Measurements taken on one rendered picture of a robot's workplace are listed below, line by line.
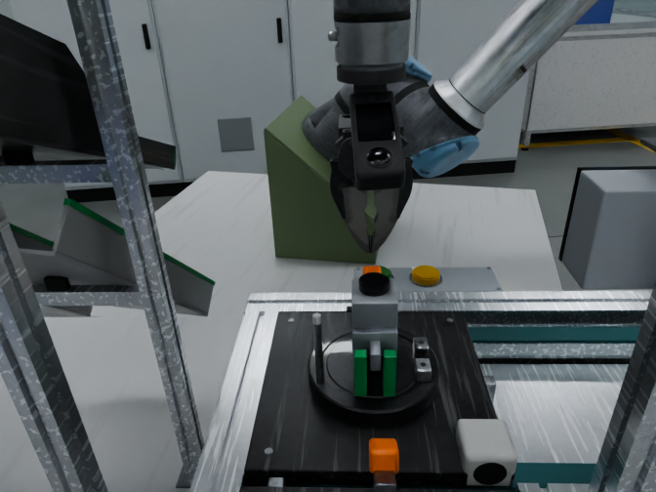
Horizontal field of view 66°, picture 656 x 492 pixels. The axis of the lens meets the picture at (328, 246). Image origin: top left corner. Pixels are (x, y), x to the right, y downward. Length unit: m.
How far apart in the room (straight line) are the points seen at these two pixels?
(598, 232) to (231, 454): 0.37
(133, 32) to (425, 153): 2.79
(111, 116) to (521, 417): 0.51
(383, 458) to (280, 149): 0.65
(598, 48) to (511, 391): 4.10
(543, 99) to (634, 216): 4.15
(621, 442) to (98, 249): 0.43
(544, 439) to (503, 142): 3.38
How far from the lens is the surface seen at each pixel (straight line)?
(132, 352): 0.84
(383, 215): 0.58
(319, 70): 3.45
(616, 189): 0.35
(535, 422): 0.63
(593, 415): 0.66
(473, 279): 0.77
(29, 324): 0.32
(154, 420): 0.73
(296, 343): 0.62
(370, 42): 0.52
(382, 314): 0.49
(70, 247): 0.43
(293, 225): 0.98
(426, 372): 0.53
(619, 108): 4.86
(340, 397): 0.52
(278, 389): 0.57
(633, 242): 0.37
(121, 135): 0.42
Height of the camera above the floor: 1.36
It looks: 28 degrees down
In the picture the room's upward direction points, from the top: 2 degrees counter-clockwise
